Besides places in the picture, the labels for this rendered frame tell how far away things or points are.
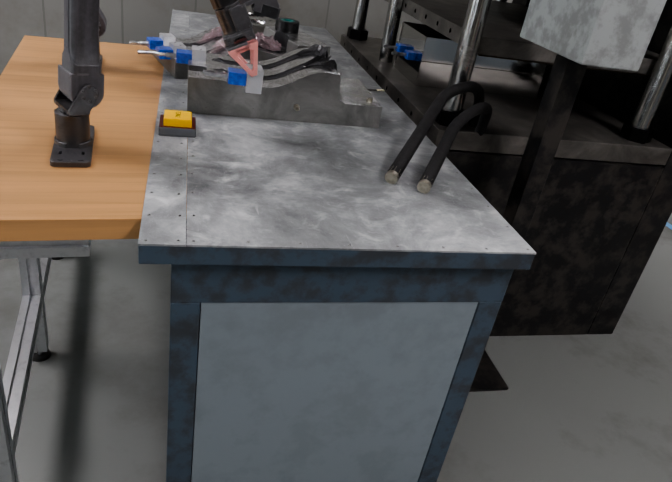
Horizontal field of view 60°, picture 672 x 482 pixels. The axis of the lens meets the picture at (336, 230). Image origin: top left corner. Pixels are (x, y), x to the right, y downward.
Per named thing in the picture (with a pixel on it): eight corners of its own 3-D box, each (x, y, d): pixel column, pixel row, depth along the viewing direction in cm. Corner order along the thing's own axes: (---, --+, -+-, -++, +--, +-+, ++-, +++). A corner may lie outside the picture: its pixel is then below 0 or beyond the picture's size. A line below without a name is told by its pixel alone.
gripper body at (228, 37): (251, 28, 131) (238, -5, 127) (255, 37, 123) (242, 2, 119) (224, 38, 131) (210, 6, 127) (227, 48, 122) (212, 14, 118)
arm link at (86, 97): (80, 71, 115) (50, 72, 111) (98, 84, 109) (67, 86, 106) (82, 102, 118) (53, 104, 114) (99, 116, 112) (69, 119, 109)
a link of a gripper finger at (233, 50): (266, 65, 133) (250, 25, 128) (269, 73, 127) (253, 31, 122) (238, 75, 133) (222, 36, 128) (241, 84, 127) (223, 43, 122)
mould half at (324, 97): (187, 112, 143) (188, 57, 136) (187, 82, 165) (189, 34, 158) (378, 128, 156) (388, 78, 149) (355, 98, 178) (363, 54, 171)
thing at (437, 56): (415, 86, 210) (426, 36, 201) (393, 66, 232) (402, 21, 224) (535, 98, 223) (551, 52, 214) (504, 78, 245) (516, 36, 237)
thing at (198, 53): (154, 66, 152) (154, 45, 149) (155, 61, 156) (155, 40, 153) (205, 71, 155) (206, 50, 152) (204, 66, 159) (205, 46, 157)
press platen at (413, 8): (474, 53, 170) (479, 36, 167) (374, -6, 262) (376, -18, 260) (679, 78, 189) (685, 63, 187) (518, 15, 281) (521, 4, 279)
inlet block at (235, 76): (202, 87, 128) (203, 62, 125) (201, 81, 132) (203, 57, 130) (261, 94, 131) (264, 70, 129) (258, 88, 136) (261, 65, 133)
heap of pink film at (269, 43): (211, 56, 172) (212, 28, 168) (192, 41, 185) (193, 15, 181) (289, 58, 185) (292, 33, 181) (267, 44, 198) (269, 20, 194)
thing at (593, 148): (433, 148, 171) (438, 129, 168) (339, 46, 280) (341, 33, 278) (665, 165, 193) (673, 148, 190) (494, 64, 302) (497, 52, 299)
